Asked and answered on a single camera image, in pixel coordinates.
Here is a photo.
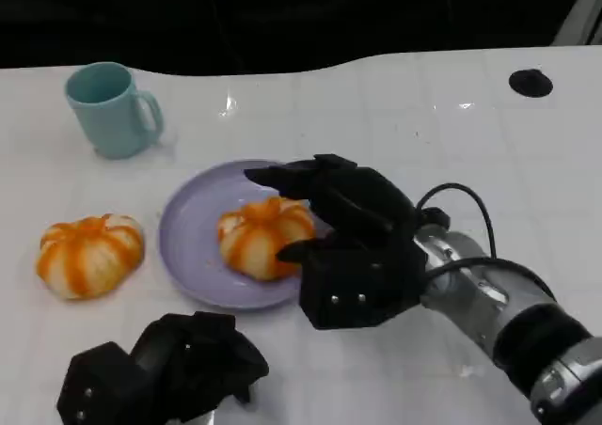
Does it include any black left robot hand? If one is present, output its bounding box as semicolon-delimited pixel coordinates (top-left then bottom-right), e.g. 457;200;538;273
131;310;270;425

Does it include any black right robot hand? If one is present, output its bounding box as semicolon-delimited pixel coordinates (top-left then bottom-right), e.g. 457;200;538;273
243;153;420;263

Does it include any orange and white bread roll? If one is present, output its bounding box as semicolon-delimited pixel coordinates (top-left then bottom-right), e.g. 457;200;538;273
36;212;146;302
216;197;317;284

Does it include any lilac plate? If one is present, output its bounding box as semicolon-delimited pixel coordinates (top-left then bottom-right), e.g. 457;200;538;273
158;159;338;312

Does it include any black table grommet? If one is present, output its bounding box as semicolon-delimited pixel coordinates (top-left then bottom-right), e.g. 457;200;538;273
508;69;554;98

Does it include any pale green mug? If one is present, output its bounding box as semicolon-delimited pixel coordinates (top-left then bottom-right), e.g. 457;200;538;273
64;61;165;161

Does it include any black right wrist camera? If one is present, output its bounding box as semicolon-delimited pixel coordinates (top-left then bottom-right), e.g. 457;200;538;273
298;244;427;331

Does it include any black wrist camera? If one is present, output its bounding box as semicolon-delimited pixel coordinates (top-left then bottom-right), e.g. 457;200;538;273
55;341;142;425
298;244;427;331

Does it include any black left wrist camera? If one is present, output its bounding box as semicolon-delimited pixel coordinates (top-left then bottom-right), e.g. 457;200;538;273
55;341;142;425

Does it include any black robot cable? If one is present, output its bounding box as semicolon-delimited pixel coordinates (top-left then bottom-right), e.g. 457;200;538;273
416;182;559;304

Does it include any white frame post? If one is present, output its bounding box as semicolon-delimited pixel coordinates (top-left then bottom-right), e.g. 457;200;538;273
549;0;602;48

